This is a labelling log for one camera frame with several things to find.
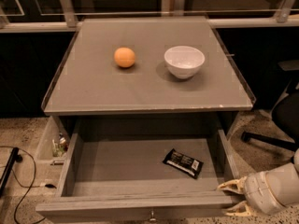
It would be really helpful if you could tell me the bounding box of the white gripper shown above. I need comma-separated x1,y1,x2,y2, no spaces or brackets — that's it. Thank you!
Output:
217,172,285,217

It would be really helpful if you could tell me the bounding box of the grey top drawer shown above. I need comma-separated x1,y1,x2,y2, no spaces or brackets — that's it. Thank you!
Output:
36,119,242,223

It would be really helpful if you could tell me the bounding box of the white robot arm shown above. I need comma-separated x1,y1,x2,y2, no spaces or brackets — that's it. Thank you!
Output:
217,149,299,217

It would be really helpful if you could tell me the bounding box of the grey drawer cabinet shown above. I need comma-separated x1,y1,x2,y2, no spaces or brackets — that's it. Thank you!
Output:
40,15,257,142

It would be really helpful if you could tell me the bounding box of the black snack bar wrapper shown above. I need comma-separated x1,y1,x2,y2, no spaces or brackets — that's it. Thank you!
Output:
163,148,203,179

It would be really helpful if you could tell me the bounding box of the black office chair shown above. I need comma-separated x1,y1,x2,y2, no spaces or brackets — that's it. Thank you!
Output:
241,60,299,152

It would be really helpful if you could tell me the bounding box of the white bowl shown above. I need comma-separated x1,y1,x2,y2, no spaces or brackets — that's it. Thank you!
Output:
164,46,206,79

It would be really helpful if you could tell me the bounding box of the orange fruit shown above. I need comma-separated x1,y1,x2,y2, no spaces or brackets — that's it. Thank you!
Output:
114,47,135,68

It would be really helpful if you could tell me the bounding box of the clear plastic storage bin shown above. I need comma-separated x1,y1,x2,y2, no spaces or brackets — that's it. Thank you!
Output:
35,116,76,166

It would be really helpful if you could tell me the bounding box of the black floor stand base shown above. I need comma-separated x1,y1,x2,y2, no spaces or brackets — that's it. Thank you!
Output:
0,147,19,198

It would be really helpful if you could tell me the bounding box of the metal railing with glass panels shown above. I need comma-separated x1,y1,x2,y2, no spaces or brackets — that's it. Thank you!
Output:
0,0,299,33

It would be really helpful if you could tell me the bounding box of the black cable on floor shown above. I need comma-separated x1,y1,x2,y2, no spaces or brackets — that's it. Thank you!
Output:
0,145,58,224

